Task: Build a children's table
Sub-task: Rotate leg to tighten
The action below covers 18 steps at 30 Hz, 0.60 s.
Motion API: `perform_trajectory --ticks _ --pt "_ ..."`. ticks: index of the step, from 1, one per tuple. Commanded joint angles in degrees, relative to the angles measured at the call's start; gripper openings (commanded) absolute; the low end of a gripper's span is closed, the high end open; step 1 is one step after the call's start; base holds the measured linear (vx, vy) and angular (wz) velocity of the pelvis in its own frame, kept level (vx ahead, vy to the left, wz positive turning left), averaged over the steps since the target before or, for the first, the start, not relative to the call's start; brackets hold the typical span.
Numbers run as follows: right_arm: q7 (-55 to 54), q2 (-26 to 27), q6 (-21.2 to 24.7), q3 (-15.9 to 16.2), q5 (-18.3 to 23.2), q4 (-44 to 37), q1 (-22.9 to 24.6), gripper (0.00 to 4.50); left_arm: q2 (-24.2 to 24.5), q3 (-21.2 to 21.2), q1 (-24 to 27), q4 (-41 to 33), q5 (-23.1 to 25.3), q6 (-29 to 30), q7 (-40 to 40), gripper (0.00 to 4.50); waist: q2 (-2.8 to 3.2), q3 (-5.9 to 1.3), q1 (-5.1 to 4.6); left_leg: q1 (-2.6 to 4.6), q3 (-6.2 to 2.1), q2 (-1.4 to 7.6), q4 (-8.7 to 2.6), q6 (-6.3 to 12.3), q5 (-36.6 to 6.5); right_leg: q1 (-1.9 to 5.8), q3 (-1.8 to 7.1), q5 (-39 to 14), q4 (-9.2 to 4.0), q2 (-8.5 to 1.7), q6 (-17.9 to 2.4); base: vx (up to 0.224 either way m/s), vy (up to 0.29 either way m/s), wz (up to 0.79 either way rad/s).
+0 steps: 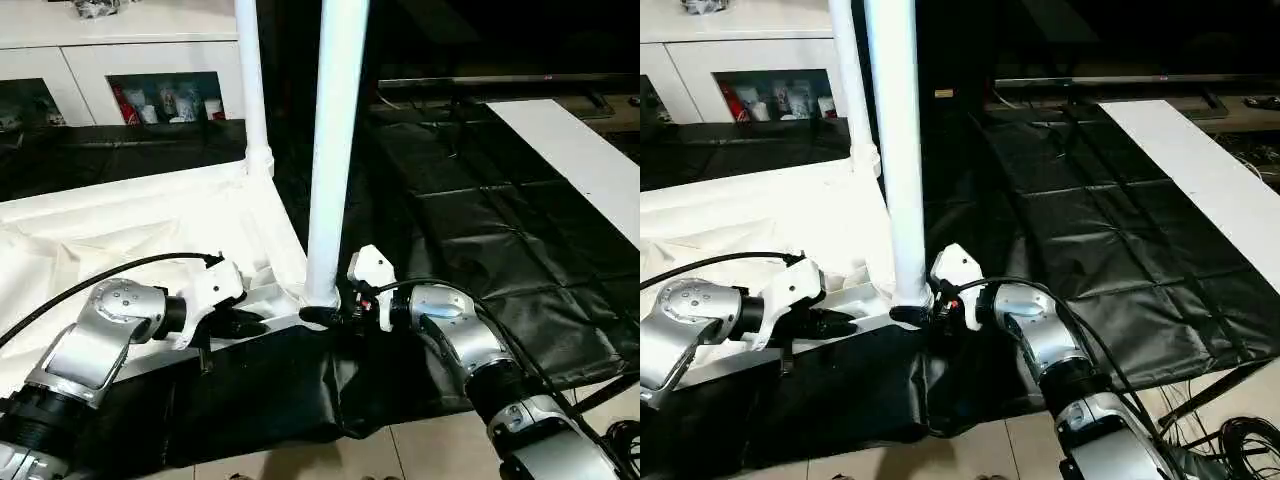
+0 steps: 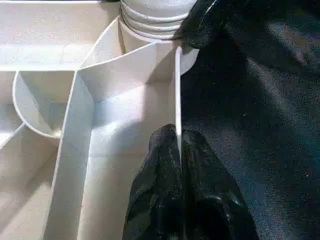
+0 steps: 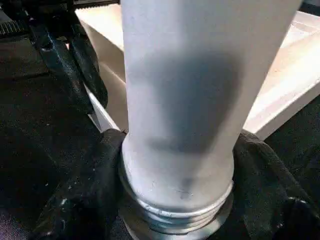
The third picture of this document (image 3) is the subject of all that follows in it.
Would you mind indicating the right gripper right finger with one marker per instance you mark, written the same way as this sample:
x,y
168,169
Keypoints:
x,y
275,195

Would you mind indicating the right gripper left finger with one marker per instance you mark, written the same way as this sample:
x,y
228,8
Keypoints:
x,y
80,195

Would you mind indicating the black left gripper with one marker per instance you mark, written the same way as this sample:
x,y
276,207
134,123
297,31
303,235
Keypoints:
x,y
35,12

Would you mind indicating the white plastic table leg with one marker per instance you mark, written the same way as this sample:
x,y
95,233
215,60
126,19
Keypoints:
x,y
200,100

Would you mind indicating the white plastic table top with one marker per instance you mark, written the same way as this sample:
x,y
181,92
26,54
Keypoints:
x,y
295,75

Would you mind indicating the black plastic mat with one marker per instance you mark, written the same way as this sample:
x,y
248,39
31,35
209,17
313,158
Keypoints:
x,y
35,140

